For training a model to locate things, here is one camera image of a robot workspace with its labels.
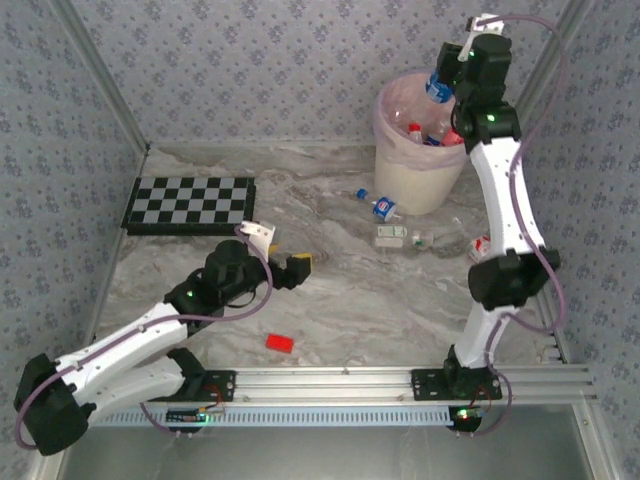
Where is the large blue label bottle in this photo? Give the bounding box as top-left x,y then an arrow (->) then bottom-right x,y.
424,71 -> 459,129

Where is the small blue label bottle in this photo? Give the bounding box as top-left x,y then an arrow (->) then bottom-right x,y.
370,196 -> 401,224

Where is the pink bin liner bag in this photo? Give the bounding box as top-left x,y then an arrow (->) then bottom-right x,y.
372,72 -> 471,174

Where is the cream plastic bin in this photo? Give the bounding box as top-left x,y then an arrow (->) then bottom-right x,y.
373,144 -> 469,217

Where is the black and white chessboard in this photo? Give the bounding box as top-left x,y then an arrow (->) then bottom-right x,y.
121,175 -> 259,238

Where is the red plastic block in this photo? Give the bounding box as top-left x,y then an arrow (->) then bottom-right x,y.
265,333 -> 295,355

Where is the small circuit board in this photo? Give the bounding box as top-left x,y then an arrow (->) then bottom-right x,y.
447,405 -> 484,434
166,407 -> 226,425

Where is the grey metal panel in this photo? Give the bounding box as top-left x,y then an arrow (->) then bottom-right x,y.
54,424 -> 596,480

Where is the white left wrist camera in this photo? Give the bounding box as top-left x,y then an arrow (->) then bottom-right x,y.
234,219 -> 277,249

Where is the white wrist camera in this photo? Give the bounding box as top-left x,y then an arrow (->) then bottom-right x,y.
234,219 -> 277,249
462,13 -> 504,64

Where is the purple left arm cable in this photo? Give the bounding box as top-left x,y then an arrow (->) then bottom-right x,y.
13,227 -> 275,451

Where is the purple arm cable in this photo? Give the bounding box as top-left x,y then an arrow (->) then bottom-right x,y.
13,227 -> 275,451
457,13 -> 569,439

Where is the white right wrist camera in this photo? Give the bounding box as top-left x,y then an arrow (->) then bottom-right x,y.
462,13 -> 504,64

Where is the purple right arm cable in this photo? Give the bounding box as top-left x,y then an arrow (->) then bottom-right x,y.
457,13 -> 569,439

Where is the aluminium frame post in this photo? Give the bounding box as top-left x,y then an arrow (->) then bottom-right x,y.
517,0 -> 599,106

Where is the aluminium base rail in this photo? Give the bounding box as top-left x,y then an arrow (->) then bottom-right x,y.
204,364 -> 599,405

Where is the slotted cable duct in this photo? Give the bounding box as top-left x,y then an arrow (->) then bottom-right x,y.
74,404 -> 456,429

